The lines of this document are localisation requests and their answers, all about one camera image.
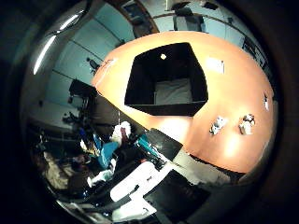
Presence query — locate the small white paper tag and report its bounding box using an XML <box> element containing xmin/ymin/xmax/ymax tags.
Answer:
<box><xmin>263</xmin><ymin>92</ymin><xmax>270</xmax><ymax>112</ymax></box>

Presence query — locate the short ceiling light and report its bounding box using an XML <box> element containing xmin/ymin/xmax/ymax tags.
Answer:
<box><xmin>59</xmin><ymin>11</ymin><xmax>85</xmax><ymax>32</ymax></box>

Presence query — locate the white paper sheet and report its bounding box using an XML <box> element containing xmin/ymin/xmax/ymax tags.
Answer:
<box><xmin>206</xmin><ymin>57</ymin><xmax>226</xmax><ymax>75</ymax></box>

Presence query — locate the long ceiling light strip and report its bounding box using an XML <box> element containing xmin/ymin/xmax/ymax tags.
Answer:
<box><xmin>33</xmin><ymin>34</ymin><xmax>58</xmax><ymax>77</ymax></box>

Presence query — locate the black desk with equipment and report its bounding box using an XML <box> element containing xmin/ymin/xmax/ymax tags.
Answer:
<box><xmin>67</xmin><ymin>78</ymin><xmax>98</xmax><ymax>110</ymax></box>

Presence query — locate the fluffy beige plush toy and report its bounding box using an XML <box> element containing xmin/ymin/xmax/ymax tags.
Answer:
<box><xmin>238</xmin><ymin>113</ymin><xmax>256</xmax><ymax>136</ymax></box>

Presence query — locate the white paper with scribbles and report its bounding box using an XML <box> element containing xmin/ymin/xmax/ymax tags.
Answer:
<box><xmin>100</xmin><ymin>57</ymin><xmax>119</xmax><ymax>71</ymax></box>

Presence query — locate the black open container box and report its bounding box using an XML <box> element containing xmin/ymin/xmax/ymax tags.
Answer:
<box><xmin>124</xmin><ymin>42</ymin><xmax>209</xmax><ymax>118</ymax></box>

